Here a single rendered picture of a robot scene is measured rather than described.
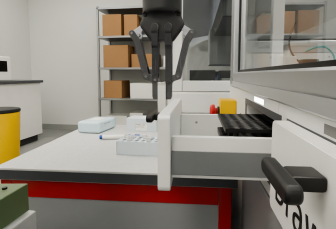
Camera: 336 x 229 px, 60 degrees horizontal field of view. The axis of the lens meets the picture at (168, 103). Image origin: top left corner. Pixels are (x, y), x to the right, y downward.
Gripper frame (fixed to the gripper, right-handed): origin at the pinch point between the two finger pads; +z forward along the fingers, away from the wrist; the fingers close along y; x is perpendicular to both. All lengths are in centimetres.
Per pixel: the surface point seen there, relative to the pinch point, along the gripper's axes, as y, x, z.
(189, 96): -3, -77, 5
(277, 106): -17.9, 15.7, -0.6
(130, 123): 19, -54, 14
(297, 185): -13.3, 37.9, 2.2
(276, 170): -12.8, 35.1, 2.1
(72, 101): 211, -434, 43
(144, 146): 7.5, -20.6, 14.7
